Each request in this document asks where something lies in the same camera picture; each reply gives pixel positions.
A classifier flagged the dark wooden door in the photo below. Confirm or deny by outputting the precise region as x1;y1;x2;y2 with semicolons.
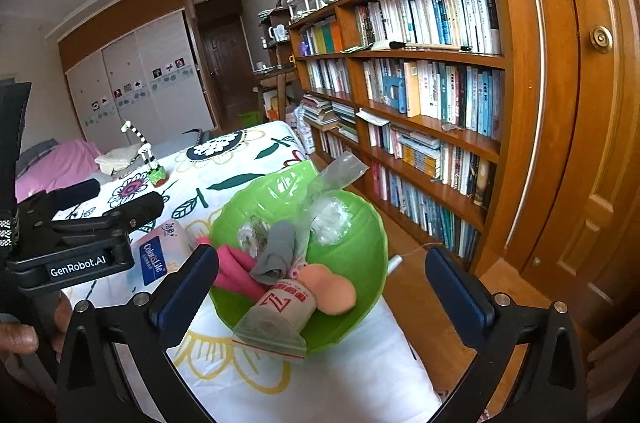
195;0;257;130

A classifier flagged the bag of cotton swabs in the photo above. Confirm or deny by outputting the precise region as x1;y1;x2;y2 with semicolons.
293;151;369;261

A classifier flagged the orange wooden door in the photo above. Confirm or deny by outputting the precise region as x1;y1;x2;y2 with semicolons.
504;0;639;339

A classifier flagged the person's left hand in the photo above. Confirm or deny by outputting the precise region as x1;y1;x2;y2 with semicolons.
0;293;73;359

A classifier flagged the bag of cotton balls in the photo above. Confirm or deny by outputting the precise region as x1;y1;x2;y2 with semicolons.
310;196;352;247

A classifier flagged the green leaf-shaped bowl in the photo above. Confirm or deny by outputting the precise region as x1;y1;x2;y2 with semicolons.
207;159;390;357

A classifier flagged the wooden desk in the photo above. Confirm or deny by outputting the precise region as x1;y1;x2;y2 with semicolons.
253;66;298;120

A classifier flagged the pink lace scrunchie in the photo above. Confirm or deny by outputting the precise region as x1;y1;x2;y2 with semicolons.
286;258;308;280

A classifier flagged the grey cloth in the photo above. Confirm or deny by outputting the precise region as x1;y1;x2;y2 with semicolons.
250;221;296;285

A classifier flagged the pink bed quilt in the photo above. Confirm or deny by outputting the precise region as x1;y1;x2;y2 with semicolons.
15;139;101;202

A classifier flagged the floral white tablecloth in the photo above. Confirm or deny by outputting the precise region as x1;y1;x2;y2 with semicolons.
49;119;444;423

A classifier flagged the pink foam hair roller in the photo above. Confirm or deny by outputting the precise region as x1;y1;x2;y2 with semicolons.
213;244;267;303

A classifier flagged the blue tissue pack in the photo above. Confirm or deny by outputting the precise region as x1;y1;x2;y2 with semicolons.
126;219;192;295

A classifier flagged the white paper towel strip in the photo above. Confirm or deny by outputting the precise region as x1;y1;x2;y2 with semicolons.
238;216;271;259

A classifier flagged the white sliding wardrobe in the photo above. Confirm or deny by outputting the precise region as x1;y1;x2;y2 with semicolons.
65;10;215;153

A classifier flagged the wooden bookshelf with books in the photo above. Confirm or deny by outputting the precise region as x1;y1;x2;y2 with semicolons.
288;0;541;275

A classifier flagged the folded cream blanket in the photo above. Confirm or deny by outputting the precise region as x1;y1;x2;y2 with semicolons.
94;143;141;177

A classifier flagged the orange makeup sponge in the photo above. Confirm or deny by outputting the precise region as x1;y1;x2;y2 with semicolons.
297;264;357;316

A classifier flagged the zebra giraffe push toy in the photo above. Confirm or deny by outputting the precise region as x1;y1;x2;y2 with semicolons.
120;120;168;188

